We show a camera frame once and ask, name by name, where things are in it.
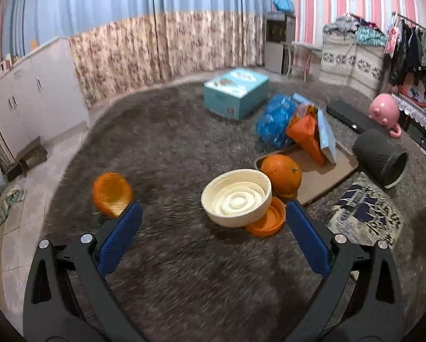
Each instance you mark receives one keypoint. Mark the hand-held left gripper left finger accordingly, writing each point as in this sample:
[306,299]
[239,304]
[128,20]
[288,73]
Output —
[122,237]

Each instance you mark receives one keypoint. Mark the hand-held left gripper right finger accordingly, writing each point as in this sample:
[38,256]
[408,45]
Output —
[307,238]

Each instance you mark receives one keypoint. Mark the light blue box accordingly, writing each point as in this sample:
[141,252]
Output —
[326,135]

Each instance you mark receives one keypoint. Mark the orange plastic lid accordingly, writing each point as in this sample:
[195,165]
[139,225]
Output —
[271,221]

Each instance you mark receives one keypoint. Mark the brown tray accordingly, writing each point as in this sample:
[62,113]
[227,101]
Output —
[320,178]

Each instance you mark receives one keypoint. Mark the whole orange fruit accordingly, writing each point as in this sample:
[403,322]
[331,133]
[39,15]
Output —
[282,176]

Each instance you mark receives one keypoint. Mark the white ridged bowl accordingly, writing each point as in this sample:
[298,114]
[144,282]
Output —
[236,199]

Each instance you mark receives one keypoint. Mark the orange plastic bag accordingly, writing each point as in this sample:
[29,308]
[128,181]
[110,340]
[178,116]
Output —
[305,135]

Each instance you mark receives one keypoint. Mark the black cylinder bag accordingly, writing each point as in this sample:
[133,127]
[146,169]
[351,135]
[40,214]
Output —
[377,153]

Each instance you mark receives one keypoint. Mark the grey shag rug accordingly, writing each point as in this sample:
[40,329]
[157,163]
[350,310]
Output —
[181,142]

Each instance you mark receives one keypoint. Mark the crumpled cloth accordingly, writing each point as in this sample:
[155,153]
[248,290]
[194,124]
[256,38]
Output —
[10,201]

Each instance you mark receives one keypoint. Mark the blue plastic bag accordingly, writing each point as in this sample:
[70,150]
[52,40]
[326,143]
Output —
[275,121]

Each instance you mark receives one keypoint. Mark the small wooden stool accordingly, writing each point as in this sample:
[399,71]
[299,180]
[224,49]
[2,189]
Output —
[29,155]

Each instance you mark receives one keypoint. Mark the black flat case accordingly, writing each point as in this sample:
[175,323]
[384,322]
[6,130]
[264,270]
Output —
[352,115]

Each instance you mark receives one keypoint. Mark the pink piggy bank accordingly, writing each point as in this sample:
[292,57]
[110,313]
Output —
[386,112]

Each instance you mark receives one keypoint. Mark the dark tv stand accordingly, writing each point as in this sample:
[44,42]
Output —
[425,135]

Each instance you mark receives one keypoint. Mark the teal cardboard box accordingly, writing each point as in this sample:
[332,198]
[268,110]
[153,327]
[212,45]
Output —
[234,94]

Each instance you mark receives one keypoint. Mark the white cabinet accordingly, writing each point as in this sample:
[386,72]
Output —
[31,96]

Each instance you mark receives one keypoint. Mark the white lace cloth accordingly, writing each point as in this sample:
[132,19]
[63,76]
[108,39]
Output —
[418,110]

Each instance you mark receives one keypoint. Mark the pink printed board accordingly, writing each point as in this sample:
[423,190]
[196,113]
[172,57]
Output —
[411,87]

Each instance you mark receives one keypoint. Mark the patterned covered quilt stack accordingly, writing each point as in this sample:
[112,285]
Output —
[352,60]

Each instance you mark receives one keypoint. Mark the folding table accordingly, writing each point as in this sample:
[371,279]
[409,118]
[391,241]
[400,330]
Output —
[304,48]

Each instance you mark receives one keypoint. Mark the grey water dispenser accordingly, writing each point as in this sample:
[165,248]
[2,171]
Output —
[279,42]

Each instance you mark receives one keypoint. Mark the row of hung clothes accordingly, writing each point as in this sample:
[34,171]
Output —
[416,57]

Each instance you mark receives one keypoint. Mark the blue and floral curtain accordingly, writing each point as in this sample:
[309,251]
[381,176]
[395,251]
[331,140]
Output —
[145,25]

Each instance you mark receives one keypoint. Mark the pile of folded clothes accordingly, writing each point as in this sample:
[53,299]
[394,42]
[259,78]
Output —
[355,28]

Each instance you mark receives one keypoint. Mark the pink hanging packet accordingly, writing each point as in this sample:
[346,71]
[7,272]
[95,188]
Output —
[393,37]

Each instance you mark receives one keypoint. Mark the blue bottle cover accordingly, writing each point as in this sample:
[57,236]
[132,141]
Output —
[283,3]

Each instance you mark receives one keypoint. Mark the metal clothes rack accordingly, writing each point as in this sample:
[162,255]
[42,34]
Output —
[418,25]

